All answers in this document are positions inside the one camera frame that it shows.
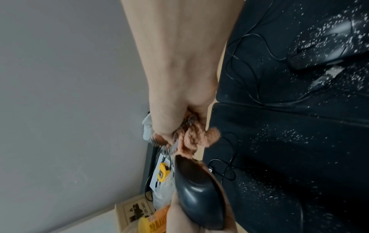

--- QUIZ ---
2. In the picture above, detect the pink cleaning cloth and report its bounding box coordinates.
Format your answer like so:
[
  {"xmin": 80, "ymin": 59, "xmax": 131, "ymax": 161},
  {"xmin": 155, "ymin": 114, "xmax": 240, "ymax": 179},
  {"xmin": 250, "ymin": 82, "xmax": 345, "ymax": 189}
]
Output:
[{"xmin": 151, "ymin": 113, "xmax": 221, "ymax": 158}]

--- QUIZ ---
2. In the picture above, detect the cardboard box with round logo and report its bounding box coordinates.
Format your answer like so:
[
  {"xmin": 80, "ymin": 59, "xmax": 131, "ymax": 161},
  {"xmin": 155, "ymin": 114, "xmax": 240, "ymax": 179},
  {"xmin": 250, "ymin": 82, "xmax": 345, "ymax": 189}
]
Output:
[{"xmin": 115, "ymin": 196, "xmax": 156, "ymax": 233}]

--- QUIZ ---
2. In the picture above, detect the person's left hand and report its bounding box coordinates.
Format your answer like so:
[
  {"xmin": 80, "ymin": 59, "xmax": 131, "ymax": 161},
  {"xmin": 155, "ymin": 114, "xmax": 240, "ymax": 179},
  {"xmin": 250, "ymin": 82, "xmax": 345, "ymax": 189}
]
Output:
[{"xmin": 165, "ymin": 159, "xmax": 239, "ymax": 233}]

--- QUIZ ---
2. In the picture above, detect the black mouse pad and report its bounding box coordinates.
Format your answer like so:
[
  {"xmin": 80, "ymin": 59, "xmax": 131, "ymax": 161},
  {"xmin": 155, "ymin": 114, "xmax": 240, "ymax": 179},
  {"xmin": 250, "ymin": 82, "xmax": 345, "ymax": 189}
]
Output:
[
  {"xmin": 216, "ymin": 0, "xmax": 369, "ymax": 126},
  {"xmin": 201, "ymin": 102, "xmax": 369, "ymax": 233}
]

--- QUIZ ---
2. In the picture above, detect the white controller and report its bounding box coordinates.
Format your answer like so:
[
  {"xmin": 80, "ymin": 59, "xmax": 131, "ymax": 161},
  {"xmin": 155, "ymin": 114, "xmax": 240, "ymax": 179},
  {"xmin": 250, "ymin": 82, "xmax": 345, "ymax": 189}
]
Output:
[{"xmin": 141, "ymin": 112, "xmax": 153, "ymax": 142}]

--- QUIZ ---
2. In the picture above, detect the long black bar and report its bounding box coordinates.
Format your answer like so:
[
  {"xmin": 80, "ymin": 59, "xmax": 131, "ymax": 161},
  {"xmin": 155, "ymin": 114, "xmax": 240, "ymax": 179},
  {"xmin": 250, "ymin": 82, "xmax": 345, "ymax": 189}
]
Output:
[{"xmin": 141, "ymin": 143, "xmax": 162, "ymax": 194}]

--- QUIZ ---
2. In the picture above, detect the black mouse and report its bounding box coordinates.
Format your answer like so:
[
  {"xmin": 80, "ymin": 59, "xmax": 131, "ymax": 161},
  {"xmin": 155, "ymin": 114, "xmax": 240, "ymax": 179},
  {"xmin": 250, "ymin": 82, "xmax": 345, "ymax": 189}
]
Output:
[
  {"xmin": 174, "ymin": 154, "xmax": 227, "ymax": 230},
  {"xmin": 288, "ymin": 11, "xmax": 369, "ymax": 70}
]

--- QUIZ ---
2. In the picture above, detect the orange juice bottle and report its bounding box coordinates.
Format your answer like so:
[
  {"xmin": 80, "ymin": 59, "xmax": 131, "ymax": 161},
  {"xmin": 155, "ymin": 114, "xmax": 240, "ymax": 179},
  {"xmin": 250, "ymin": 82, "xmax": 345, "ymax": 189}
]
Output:
[{"xmin": 138, "ymin": 204, "xmax": 171, "ymax": 233}]

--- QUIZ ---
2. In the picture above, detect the black mouse cable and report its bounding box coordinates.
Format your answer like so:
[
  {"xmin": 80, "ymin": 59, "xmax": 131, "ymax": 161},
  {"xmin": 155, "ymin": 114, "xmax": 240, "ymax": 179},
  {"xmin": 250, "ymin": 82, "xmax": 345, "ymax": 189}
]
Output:
[
  {"xmin": 207, "ymin": 133, "xmax": 240, "ymax": 182},
  {"xmin": 224, "ymin": 0, "xmax": 369, "ymax": 107}
]

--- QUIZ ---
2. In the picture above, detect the yellow tape measure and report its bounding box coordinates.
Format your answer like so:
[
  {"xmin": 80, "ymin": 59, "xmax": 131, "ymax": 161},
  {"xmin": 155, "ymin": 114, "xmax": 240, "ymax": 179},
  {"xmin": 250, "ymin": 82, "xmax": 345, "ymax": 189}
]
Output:
[{"xmin": 157, "ymin": 162, "xmax": 171, "ymax": 183}]

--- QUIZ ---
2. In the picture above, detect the person's right hand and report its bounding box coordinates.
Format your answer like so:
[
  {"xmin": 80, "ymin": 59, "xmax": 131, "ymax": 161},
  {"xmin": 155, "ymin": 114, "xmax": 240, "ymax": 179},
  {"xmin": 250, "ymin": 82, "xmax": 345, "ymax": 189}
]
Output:
[{"xmin": 119, "ymin": 0, "xmax": 246, "ymax": 143}]

